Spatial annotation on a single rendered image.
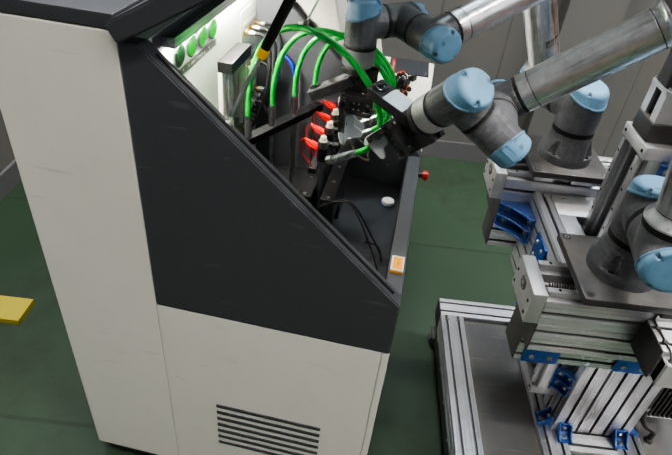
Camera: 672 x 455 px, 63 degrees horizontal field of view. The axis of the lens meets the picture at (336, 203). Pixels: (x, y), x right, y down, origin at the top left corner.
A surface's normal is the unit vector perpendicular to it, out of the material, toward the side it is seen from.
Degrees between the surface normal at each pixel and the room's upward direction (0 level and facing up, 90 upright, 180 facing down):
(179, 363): 90
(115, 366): 90
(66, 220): 90
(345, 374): 90
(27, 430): 0
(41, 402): 0
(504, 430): 0
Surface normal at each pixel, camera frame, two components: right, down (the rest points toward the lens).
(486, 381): 0.09, -0.81
